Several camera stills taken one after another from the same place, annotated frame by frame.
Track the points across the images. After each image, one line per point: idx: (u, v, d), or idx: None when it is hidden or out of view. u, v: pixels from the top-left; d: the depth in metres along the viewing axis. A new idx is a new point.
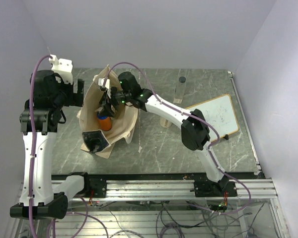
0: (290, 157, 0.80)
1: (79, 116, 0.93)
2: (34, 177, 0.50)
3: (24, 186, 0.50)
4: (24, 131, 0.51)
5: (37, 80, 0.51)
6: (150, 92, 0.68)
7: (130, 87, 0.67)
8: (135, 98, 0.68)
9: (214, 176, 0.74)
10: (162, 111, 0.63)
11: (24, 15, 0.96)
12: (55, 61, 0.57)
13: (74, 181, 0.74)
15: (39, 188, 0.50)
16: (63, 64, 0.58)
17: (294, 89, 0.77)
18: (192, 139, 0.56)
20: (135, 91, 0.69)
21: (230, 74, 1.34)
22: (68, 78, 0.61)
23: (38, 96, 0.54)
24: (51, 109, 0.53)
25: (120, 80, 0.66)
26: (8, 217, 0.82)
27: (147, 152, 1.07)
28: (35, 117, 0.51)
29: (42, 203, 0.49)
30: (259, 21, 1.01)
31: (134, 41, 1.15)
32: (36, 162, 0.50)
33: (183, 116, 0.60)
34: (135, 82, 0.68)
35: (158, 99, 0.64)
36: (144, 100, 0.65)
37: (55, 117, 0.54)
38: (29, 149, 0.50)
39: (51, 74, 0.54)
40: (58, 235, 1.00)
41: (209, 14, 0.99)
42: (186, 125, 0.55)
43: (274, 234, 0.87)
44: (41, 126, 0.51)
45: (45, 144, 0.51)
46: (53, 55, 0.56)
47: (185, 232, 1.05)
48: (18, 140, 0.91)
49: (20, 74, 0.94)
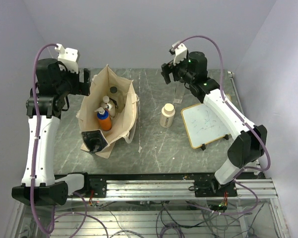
0: (291, 157, 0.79)
1: (78, 116, 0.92)
2: (37, 159, 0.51)
3: (27, 167, 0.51)
4: (30, 115, 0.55)
5: (41, 68, 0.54)
6: (214, 85, 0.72)
7: (196, 71, 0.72)
8: (197, 85, 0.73)
9: (222, 178, 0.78)
10: (221, 110, 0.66)
11: (23, 15, 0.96)
12: (61, 50, 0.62)
13: (75, 176, 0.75)
15: (42, 169, 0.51)
16: (69, 54, 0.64)
17: (295, 89, 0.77)
18: (242, 154, 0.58)
20: (200, 77, 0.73)
21: (230, 74, 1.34)
22: (73, 67, 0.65)
23: (43, 83, 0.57)
24: (55, 96, 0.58)
25: (191, 58, 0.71)
26: (8, 217, 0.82)
27: (147, 152, 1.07)
28: (40, 102, 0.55)
29: (44, 183, 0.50)
30: (259, 20, 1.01)
31: (134, 41, 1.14)
32: (39, 144, 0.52)
33: (243, 126, 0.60)
34: (203, 69, 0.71)
35: (222, 97, 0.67)
36: (206, 91, 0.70)
37: (59, 102, 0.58)
38: (33, 132, 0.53)
39: (54, 62, 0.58)
40: (58, 235, 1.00)
41: (209, 14, 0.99)
42: (243, 139, 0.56)
43: (274, 234, 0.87)
44: (45, 111, 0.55)
45: (49, 126, 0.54)
46: (59, 45, 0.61)
47: (185, 232, 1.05)
48: (18, 140, 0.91)
49: (20, 74, 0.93)
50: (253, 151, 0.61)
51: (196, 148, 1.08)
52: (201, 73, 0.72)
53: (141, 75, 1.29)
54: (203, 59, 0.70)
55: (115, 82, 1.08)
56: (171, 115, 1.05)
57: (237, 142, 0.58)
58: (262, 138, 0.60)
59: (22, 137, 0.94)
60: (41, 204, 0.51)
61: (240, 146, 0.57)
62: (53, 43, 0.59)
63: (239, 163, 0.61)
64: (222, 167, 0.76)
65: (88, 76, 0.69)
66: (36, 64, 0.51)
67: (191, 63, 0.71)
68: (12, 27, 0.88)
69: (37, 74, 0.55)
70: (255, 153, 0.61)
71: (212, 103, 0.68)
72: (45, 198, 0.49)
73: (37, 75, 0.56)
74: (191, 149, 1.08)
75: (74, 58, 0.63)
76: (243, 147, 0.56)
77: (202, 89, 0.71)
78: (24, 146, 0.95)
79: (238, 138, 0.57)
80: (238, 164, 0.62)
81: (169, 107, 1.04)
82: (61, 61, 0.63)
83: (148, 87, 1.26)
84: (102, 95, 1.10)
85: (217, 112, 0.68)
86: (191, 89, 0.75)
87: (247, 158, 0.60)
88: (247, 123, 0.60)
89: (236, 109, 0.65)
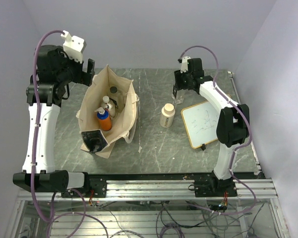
0: (291, 157, 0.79)
1: (79, 116, 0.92)
2: (37, 146, 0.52)
3: (27, 154, 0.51)
4: (30, 103, 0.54)
5: (42, 55, 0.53)
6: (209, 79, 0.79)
7: (193, 69, 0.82)
8: (195, 79, 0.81)
9: (218, 172, 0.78)
10: (210, 95, 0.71)
11: (23, 16, 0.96)
12: (68, 38, 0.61)
13: (75, 173, 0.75)
15: (42, 156, 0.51)
16: (75, 43, 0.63)
17: (294, 89, 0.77)
18: (225, 128, 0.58)
20: (197, 74, 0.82)
21: (230, 74, 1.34)
22: (78, 56, 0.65)
23: (42, 70, 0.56)
24: (55, 84, 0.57)
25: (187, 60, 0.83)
26: (8, 217, 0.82)
27: (147, 152, 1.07)
28: (40, 90, 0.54)
29: (44, 171, 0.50)
30: (259, 20, 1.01)
31: (134, 41, 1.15)
32: (39, 132, 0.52)
33: (227, 104, 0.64)
34: (198, 66, 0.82)
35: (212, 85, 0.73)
36: (201, 81, 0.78)
37: (59, 91, 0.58)
38: (33, 119, 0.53)
39: (54, 49, 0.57)
40: (58, 235, 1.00)
41: (208, 14, 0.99)
42: (225, 112, 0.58)
43: (274, 234, 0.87)
44: (46, 99, 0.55)
45: (49, 114, 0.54)
46: (66, 32, 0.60)
47: (185, 232, 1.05)
48: (18, 139, 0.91)
49: (20, 74, 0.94)
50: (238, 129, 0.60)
51: (196, 148, 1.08)
52: (197, 70, 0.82)
53: (141, 75, 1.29)
54: (198, 59, 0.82)
55: (115, 82, 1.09)
56: (171, 115, 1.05)
57: (221, 115, 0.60)
58: None
59: (22, 137, 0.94)
60: (41, 190, 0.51)
61: (222, 118, 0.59)
62: (61, 30, 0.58)
63: (225, 140, 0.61)
64: (219, 160, 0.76)
65: (92, 67, 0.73)
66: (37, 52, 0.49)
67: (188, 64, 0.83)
68: (12, 28, 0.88)
69: (38, 61, 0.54)
70: (241, 132, 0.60)
71: (204, 90, 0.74)
72: (44, 185, 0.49)
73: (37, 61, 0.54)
74: (191, 149, 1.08)
75: (79, 48, 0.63)
76: (225, 119, 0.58)
77: (198, 81, 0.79)
78: (24, 146, 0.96)
79: (222, 111, 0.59)
80: (224, 141, 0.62)
81: (169, 107, 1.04)
82: (66, 48, 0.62)
83: (148, 88, 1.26)
84: (102, 95, 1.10)
85: (208, 98, 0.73)
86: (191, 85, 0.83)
87: (232, 134, 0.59)
88: (231, 101, 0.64)
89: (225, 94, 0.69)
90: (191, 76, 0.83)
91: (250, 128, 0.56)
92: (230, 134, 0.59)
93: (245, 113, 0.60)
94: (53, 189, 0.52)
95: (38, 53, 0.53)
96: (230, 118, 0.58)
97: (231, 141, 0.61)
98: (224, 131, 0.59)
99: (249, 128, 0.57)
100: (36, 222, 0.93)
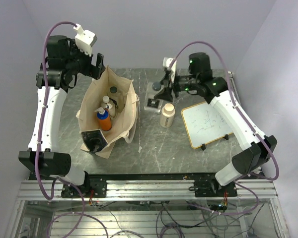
0: (291, 157, 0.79)
1: (78, 116, 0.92)
2: (43, 126, 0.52)
3: (33, 134, 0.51)
4: (38, 86, 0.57)
5: (52, 43, 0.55)
6: (223, 85, 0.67)
7: (200, 70, 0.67)
8: (205, 84, 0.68)
9: (224, 181, 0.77)
10: (231, 118, 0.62)
11: (24, 15, 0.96)
12: (80, 30, 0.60)
13: (76, 173, 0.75)
15: (47, 136, 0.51)
16: (86, 36, 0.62)
17: (294, 89, 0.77)
18: (250, 164, 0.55)
20: (205, 77, 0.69)
21: (230, 74, 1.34)
22: (87, 49, 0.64)
23: (53, 57, 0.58)
24: (63, 70, 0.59)
25: (191, 58, 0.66)
26: (8, 217, 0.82)
27: (147, 152, 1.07)
28: (49, 75, 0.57)
29: (49, 149, 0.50)
30: (259, 20, 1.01)
31: (134, 41, 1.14)
32: (46, 113, 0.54)
33: (253, 137, 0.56)
34: (207, 65, 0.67)
35: (233, 103, 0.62)
36: (215, 92, 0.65)
37: (67, 77, 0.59)
38: (41, 101, 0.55)
39: (64, 38, 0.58)
40: (58, 235, 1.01)
41: (208, 14, 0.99)
42: (253, 150, 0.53)
43: (274, 234, 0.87)
44: (54, 83, 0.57)
45: (57, 97, 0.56)
46: (78, 25, 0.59)
47: (185, 232, 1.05)
48: (18, 139, 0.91)
49: (20, 74, 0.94)
50: (260, 160, 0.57)
51: (196, 148, 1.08)
52: (205, 71, 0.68)
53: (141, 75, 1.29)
54: (205, 55, 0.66)
55: (115, 82, 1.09)
56: (171, 115, 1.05)
57: (246, 152, 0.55)
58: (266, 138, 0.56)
59: (22, 137, 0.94)
60: (45, 170, 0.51)
61: (248, 155, 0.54)
62: (72, 22, 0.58)
63: (244, 170, 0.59)
64: (225, 170, 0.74)
65: (100, 61, 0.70)
66: (46, 40, 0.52)
67: (193, 62, 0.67)
68: (12, 27, 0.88)
69: (48, 48, 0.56)
70: (261, 161, 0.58)
71: (221, 106, 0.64)
72: (48, 163, 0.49)
73: (47, 49, 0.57)
74: (191, 149, 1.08)
75: (89, 41, 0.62)
76: (252, 159, 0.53)
77: (210, 89, 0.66)
78: (24, 146, 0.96)
79: (249, 150, 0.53)
80: (244, 170, 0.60)
81: (169, 107, 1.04)
82: (77, 40, 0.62)
83: (148, 87, 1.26)
84: (102, 94, 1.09)
85: (227, 118, 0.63)
86: (198, 89, 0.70)
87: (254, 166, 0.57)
88: (258, 134, 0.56)
89: (247, 116, 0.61)
90: (198, 82, 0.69)
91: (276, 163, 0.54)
92: (251, 167, 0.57)
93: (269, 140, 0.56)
94: (56, 169, 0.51)
95: (49, 41, 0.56)
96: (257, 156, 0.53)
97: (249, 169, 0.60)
98: (246, 165, 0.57)
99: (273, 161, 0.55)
100: (35, 222, 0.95)
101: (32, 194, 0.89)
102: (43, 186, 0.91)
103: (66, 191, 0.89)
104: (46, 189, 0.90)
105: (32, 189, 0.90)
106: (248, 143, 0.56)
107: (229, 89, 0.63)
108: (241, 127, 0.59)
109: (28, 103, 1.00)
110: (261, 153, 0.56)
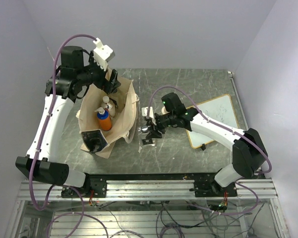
0: (291, 158, 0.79)
1: (78, 116, 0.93)
2: (44, 134, 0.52)
3: (34, 141, 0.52)
4: (47, 93, 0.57)
5: (67, 53, 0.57)
6: (194, 111, 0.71)
7: (173, 107, 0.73)
8: (180, 117, 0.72)
9: (223, 182, 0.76)
10: (210, 131, 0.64)
11: (24, 15, 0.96)
12: (99, 45, 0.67)
13: (76, 174, 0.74)
15: (47, 145, 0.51)
16: (103, 51, 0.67)
17: (294, 89, 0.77)
18: (246, 162, 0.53)
20: (180, 111, 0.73)
21: (230, 74, 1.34)
22: (102, 62, 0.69)
23: (65, 67, 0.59)
24: (73, 80, 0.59)
25: (164, 100, 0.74)
26: (8, 217, 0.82)
27: (147, 152, 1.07)
28: (58, 85, 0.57)
29: (46, 158, 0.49)
30: (260, 20, 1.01)
31: (134, 41, 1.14)
32: (49, 121, 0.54)
33: (234, 136, 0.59)
34: (178, 102, 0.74)
35: (204, 118, 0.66)
36: (189, 118, 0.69)
37: (76, 87, 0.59)
38: (47, 109, 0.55)
39: (80, 49, 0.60)
40: (58, 235, 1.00)
41: (208, 14, 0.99)
42: (238, 146, 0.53)
43: (274, 234, 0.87)
44: (62, 92, 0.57)
45: (62, 106, 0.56)
46: (97, 39, 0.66)
47: (185, 232, 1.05)
48: (18, 139, 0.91)
49: (21, 74, 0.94)
50: (257, 155, 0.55)
51: (196, 148, 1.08)
52: (178, 106, 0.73)
53: (141, 76, 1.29)
54: (173, 94, 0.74)
55: None
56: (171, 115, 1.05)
57: (235, 152, 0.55)
58: (254, 134, 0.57)
59: (22, 137, 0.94)
60: (41, 178, 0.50)
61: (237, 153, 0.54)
62: (93, 36, 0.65)
63: (248, 172, 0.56)
64: (223, 173, 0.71)
65: (113, 78, 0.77)
66: (60, 50, 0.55)
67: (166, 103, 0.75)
68: (13, 28, 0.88)
69: (62, 57, 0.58)
70: (261, 157, 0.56)
71: (196, 126, 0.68)
72: (44, 173, 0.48)
73: (62, 59, 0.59)
74: (191, 149, 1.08)
75: (105, 56, 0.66)
76: (243, 153, 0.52)
77: (186, 118, 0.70)
78: (25, 146, 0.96)
79: (233, 146, 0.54)
80: (249, 174, 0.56)
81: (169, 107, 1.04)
82: (95, 54, 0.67)
83: (148, 88, 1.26)
84: (102, 95, 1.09)
85: (207, 133, 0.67)
86: (176, 122, 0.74)
87: (253, 164, 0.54)
88: (236, 132, 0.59)
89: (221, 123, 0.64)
90: (175, 116, 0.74)
91: (264, 154, 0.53)
92: (251, 164, 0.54)
93: (256, 137, 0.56)
94: (52, 179, 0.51)
95: (64, 51, 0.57)
96: (246, 150, 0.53)
97: (254, 169, 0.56)
98: (246, 166, 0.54)
99: (264, 154, 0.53)
100: (36, 222, 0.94)
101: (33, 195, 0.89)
102: (43, 186, 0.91)
103: (66, 191, 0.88)
104: (46, 189, 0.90)
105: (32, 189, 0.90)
106: (231, 142, 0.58)
107: (199, 111, 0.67)
108: (219, 133, 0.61)
109: (28, 103, 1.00)
110: (250, 148, 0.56)
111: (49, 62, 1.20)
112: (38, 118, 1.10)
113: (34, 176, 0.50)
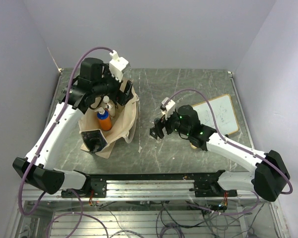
0: (290, 157, 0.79)
1: None
2: (47, 140, 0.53)
3: (36, 144, 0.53)
4: (59, 100, 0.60)
5: (86, 65, 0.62)
6: (210, 131, 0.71)
7: (191, 125, 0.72)
8: (196, 136, 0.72)
9: (223, 184, 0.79)
10: (226, 151, 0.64)
11: (24, 15, 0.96)
12: (115, 56, 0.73)
13: (76, 174, 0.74)
15: (46, 151, 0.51)
16: (119, 62, 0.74)
17: (295, 89, 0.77)
18: (269, 187, 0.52)
20: (195, 128, 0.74)
21: (230, 74, 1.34)
22: (117, 73, 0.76)
23: (83, 78, 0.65)
24: (87, 93, 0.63)
25: (182, 115, 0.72)
26: (8, 218, 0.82)
27: (147, 152, 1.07)
28: (71, 94, 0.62)
29: (42, 165, 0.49)
30: (260, 20, 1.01)
31: (134, 41, 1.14)
32: (55, 127, 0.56)
33: (255, 158, 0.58)
34: (197, 121, 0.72)
35: (222, 138, 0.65)
36: (205, 138, 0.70)
37: (88, 99, 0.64)
38: (55, 115, 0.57)
39: (100, 63, 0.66)
40: (58, 235, 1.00)
41: (208, 13, 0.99)
42: (260, 171, 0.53)
43: (274, 234, 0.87)
44: (73, 102, 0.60)
45: (71, 116, 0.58)
46: (114, 52, 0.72)
47: (185, 232, 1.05)
48: (18, 139, 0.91)
49: (21, 74, 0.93)
50: (279, 178, 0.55)
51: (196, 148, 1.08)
52: (195, 124, 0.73)
53: (141, 76, 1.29)
54: (193, 111, 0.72)
55: None
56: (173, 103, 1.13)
57: (258, 177, 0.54)
58: (277, 158, 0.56)
59: (22, 137, 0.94)
60: (35, 183, 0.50)
61: (260, 178, 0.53)
62: (110, 49, 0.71)
63: (270, 196, 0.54)
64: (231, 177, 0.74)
65: (128, 89, 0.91)
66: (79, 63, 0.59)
67: (184, 118, 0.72)
68: (13, 27, 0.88)
69: (82, 69, 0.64)
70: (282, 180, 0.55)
71: (213, 146, 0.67)
72: (37, 179, 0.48)
73: (82, 70, 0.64)
74: (191, 149, 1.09)
75: (121, 67, 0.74)
76: (266, 179, 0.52)
77: (201, 138, 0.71)
78: (24, 146, 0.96)
79: (256, 171, 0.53)
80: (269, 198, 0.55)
81: None
82: (112, 65, 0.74)
83: (148, 87, 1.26)
84: None
85: (223, 154, 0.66)
86: (189, 140, 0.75)
87: (276, 188, 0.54)
88: (257, 154, 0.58)
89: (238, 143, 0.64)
90: (190, 133, 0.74)
91: (286, 178, 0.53)
92: (274, 188, 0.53)
93: (278, 160, 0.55)
94: (44, 186, 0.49)
95: (85, 63, 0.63)
96: (268, 175, 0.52)
97: (277, 193, 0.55)
98: (268, 190, 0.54)
99: (285, 178, 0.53)
100: (36, 222, 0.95)
101: (33, 194, 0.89)
102: None
103: (66, 191, 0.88)
104: None
105: (32, 189, 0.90)
106: (253, 165, 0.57)
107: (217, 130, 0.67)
108: (239, 154, 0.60)
109: (28, 103, 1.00)
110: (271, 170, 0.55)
111: (49, 62, 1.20)
112: (38, 118, 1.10)
113: (28, 181, 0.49)
